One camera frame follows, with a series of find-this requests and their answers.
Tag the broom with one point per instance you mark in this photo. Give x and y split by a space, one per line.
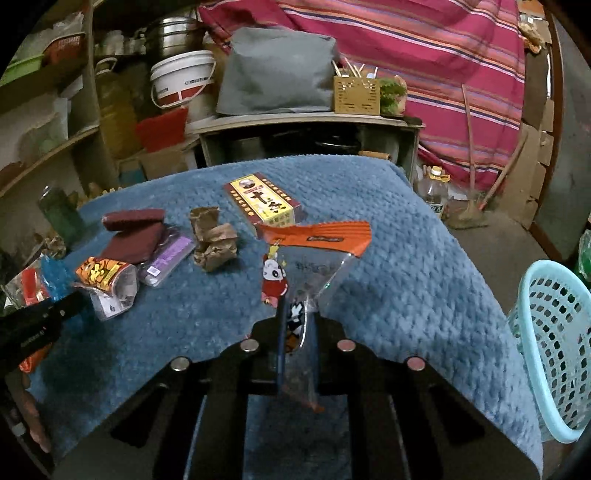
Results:
473 203

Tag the clear bottle with yellow cap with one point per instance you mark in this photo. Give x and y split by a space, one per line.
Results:
435 191

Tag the red packet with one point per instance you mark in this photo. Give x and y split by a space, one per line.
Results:
32 286

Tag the yellow chopstick holder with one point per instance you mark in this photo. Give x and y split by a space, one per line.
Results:
356 97

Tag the wooden shelf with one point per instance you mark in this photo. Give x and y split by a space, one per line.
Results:
81 115

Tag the clear bag with orange header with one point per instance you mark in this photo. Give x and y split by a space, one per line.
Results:
308 272

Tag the wooden cabinet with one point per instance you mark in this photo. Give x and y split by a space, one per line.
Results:
304 134

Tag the yellow and red long box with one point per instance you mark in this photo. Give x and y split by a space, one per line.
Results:
265 198

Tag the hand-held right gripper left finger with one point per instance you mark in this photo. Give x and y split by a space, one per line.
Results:
280 350

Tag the bag of green vegetables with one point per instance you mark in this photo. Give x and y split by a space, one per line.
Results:
392 94

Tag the white plastic bucket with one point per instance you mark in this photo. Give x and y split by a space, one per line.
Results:
182 78

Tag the green plastic basin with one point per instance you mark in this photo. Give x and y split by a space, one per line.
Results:
21 69

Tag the crumpled brown paper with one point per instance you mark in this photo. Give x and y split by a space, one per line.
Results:
205 221
217 249

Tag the red mesh basket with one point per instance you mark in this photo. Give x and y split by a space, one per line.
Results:
64 46

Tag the orange and yellow snack packet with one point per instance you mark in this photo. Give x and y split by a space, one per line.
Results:
104 277

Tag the blue knitted blanket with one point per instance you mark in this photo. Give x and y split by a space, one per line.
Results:
406 277

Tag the yellow oil bottle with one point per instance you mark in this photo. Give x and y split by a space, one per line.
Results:
115 110

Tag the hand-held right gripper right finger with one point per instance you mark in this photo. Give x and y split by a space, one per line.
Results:
323 344

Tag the red plastic basket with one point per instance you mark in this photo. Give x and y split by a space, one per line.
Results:
161 131

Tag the maroon packet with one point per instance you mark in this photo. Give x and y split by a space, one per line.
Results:
134 218
131 244

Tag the blue crinkled packet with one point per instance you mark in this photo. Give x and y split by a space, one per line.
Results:
55 277

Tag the red striped cloth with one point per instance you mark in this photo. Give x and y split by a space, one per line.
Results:
438 60

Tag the clear packet with purple label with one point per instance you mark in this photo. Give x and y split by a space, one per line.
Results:
168 258

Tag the grey cloth cover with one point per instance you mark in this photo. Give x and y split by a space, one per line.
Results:
277 74

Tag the light blue plastic basket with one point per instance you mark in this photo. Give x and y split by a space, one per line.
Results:
554 341

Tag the clear plastic cup with greens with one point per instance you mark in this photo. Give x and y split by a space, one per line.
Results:
60 214

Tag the cardboard pieces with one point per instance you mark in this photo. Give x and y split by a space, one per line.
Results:
535 166

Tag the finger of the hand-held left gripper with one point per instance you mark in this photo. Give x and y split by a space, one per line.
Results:
71 305

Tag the metal pot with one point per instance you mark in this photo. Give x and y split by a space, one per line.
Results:
173 33

